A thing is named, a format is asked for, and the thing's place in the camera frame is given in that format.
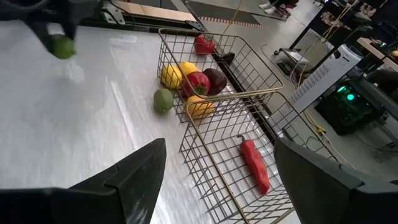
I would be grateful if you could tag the wooden table board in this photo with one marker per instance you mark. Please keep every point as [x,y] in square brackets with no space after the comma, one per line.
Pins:
[155,12]

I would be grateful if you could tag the black computer tower with lights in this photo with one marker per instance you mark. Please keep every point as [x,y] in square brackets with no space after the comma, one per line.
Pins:
[348,107]

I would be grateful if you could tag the bright green lime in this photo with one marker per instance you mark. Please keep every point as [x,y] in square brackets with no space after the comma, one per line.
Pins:
[62,47]

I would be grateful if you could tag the red tomato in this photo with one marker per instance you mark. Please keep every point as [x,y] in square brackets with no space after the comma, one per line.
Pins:
[197,82]

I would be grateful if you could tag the dark red apple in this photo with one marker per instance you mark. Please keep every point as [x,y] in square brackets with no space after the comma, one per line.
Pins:
[216,81]

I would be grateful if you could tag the black mat with striped edge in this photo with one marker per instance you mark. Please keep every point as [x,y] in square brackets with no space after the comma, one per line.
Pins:
[217,11]

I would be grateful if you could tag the red chili pepper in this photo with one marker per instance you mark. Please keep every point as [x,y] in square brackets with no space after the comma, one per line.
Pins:
[255,165]

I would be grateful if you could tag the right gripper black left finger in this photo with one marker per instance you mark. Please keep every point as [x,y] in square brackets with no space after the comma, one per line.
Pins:
[136,186]

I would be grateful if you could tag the pale green lime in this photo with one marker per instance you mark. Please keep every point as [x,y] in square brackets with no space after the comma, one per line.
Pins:
[163,100]

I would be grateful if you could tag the wooden top workbench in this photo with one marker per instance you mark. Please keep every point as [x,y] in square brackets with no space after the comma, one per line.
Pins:
[370,48]

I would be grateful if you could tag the white tower fan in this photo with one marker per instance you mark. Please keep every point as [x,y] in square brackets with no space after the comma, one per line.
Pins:
[323,77]

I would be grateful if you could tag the yellow lemon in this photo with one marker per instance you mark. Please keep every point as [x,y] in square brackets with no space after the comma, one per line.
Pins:
[171,76]
[188,66]

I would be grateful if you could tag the person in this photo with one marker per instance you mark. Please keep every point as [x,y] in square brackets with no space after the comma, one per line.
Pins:
[269,5]

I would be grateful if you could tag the orange yellow mango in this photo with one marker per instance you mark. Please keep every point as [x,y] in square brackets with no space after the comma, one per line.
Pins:
[199,108]

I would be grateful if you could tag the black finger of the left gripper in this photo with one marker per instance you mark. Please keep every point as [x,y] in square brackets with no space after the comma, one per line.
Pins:
[43,32]
[70,28]

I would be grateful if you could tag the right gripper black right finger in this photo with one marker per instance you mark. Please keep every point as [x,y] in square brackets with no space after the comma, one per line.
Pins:
[326,193]

